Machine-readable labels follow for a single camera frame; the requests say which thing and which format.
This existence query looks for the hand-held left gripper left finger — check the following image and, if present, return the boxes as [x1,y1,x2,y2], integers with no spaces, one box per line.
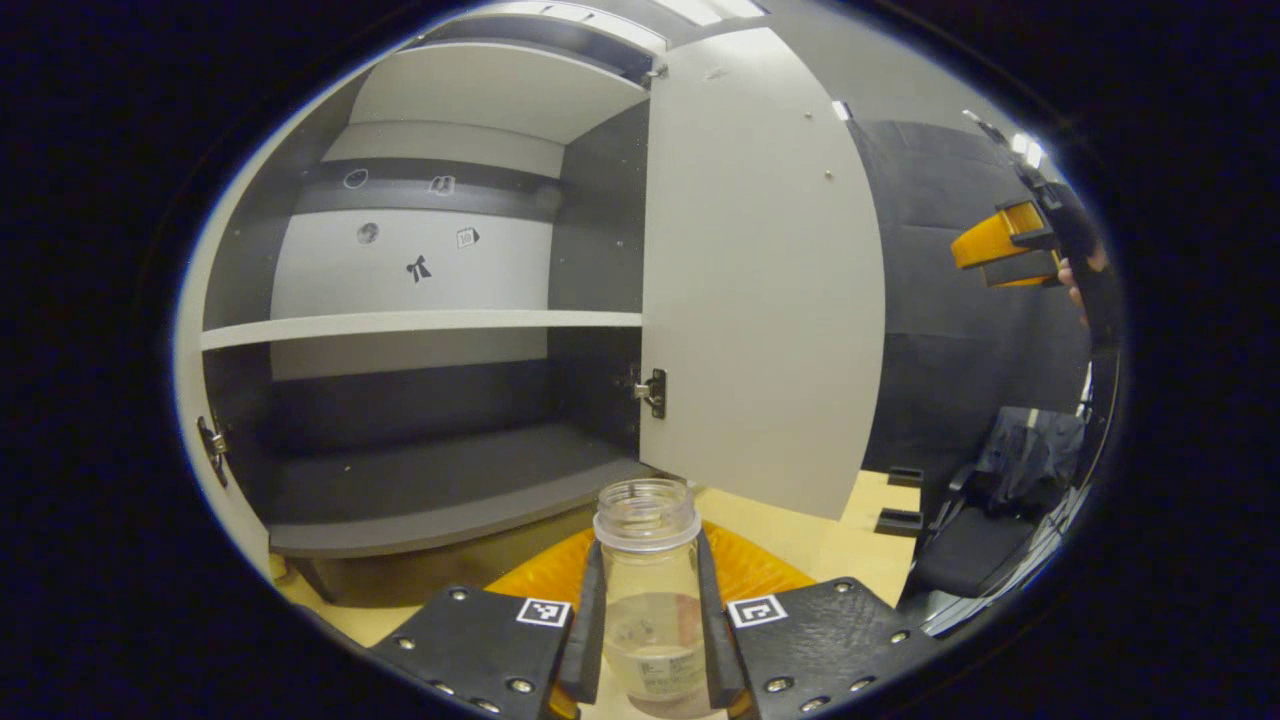
[368,525,608,720]

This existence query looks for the white cabinet door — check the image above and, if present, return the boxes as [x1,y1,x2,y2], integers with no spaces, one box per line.
[172,60,376,581]
[638,27,887,521]

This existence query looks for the black office chair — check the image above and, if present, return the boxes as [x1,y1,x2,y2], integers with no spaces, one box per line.
[895,405,1096,636]

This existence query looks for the white cabinet drawer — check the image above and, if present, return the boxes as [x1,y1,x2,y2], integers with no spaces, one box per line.
[450,0,669,56]

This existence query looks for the clear glass bottle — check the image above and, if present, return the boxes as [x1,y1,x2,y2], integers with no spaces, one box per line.
[593,478,713,720]

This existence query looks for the dark cloth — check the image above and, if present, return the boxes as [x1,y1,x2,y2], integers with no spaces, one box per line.
[975,405,1086,501]

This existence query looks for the white cabinet shelf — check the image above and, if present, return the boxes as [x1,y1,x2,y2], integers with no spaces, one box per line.
[348,40,651,146]
[200,309,644,352]

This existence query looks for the white and grey cabinet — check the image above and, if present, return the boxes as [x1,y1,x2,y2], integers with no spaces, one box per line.
[200,0,671,606]

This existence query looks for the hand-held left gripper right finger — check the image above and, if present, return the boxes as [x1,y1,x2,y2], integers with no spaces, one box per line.
[695,520,941,720]

